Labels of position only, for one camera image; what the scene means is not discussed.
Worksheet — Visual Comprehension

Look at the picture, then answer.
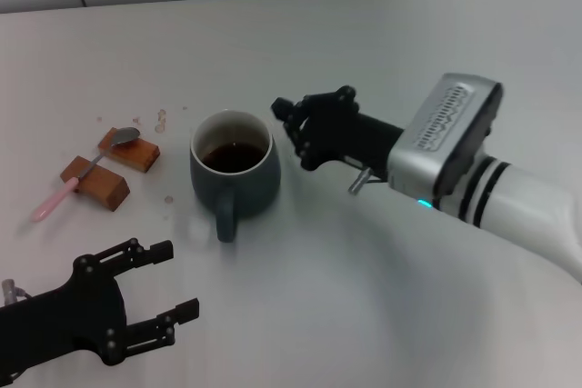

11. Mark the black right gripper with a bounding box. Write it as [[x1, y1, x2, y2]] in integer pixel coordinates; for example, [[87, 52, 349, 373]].
[[271, 85, 406, 180]]

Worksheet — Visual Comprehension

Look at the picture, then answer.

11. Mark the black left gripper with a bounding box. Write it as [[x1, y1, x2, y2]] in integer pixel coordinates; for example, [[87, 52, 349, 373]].
[[0, 237, 200, 378]]

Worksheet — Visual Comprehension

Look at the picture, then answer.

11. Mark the grey ceramic mug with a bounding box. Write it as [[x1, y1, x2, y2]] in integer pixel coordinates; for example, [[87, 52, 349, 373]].
[[189, 109, 282, 244]]

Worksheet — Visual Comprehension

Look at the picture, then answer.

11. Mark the pink handled metal spoon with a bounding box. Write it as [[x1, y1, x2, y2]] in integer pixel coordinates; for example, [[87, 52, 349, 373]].
[[30, 126, 141, 224]]

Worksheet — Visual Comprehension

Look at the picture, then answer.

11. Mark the dark coffee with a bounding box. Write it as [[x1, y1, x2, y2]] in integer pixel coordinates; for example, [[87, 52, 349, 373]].
[[199, 142, 266, 174]]

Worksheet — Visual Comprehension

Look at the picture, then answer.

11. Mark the notched brown wooden block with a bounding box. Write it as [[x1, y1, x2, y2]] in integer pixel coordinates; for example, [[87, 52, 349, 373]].
[[59, 155, 132, 213]]

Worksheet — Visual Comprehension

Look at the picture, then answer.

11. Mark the plain brown wooden block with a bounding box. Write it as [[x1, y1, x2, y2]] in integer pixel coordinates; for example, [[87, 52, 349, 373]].
[[96, 127, 161, 174]]

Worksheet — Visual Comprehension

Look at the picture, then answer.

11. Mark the right gripper connector cable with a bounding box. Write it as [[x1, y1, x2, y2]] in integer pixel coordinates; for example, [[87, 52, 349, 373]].
[[347, 167, 387, 194]]

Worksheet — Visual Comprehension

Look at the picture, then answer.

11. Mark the gripper connector cable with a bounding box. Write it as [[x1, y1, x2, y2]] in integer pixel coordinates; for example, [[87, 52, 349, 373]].
[[347, 167, 387, 194], [1, 278, 28, 305]]

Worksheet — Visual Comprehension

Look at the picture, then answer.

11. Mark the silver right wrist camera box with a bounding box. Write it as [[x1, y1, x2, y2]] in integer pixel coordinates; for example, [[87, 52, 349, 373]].
[[390, 73, 505, 201]]

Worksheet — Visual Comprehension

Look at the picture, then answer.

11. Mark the left gripper connector cable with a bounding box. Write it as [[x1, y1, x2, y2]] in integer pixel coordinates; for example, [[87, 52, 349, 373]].
[[1, 278, 28, 305]]

